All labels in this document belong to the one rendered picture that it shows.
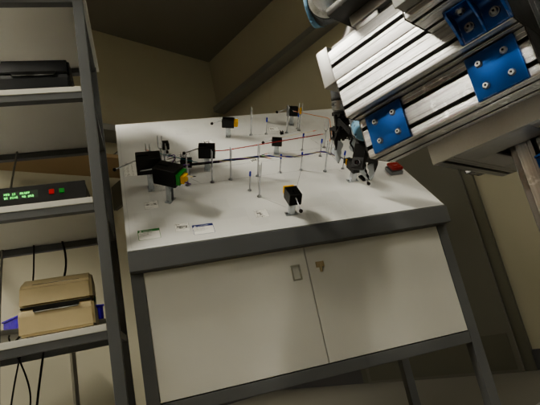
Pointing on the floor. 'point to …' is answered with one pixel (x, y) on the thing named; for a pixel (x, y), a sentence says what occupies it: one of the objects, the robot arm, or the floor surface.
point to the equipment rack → (88, 145)
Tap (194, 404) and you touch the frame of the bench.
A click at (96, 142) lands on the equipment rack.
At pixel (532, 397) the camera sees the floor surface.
